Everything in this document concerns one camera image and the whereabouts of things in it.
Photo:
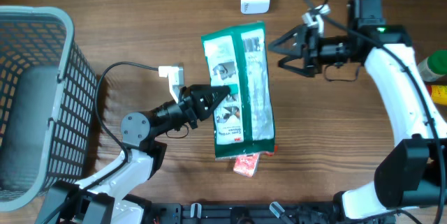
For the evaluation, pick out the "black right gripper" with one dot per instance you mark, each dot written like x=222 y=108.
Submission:
x=303 y=37

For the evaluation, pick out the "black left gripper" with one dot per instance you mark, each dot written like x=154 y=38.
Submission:
x=195 y=105

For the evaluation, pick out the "green 3M gloves package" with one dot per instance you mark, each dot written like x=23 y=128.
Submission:
x=244 y=120

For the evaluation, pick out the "red small snack box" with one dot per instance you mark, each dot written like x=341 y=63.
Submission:
x=246 y=165

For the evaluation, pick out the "green lid jar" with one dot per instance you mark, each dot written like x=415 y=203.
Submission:
x=433 y=67

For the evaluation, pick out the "orange sauce bottle green cap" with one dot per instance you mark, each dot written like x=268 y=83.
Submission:
x=438 y=93

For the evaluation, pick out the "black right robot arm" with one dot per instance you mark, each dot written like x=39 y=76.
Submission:
x=413 y=174

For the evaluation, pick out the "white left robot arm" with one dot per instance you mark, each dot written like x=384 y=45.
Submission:
x=105 y=197

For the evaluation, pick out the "grey plastic mesh basket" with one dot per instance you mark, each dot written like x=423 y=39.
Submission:
x=47 y=103

